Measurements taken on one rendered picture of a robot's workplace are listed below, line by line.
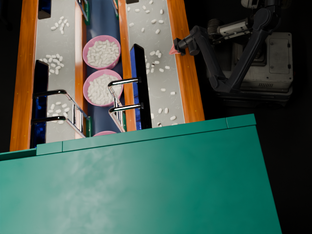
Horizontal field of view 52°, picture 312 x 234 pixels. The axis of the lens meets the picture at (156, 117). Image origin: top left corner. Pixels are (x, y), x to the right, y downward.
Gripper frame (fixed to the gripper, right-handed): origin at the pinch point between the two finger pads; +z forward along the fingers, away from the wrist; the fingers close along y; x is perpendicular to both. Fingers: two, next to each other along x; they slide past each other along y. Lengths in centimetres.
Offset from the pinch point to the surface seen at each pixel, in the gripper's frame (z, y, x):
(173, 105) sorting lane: 9.7, 30.5, 7.0
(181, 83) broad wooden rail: 3.3, 16.8, 10.3
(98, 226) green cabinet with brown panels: -42, 108, -86
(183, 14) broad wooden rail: -4.2, -36.5, 15.1
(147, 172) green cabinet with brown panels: -51, 97, -78
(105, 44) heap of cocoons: 41, -25, -19
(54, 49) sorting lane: 70, -28, -43
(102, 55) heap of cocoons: 42.9, -15.3, -20.6
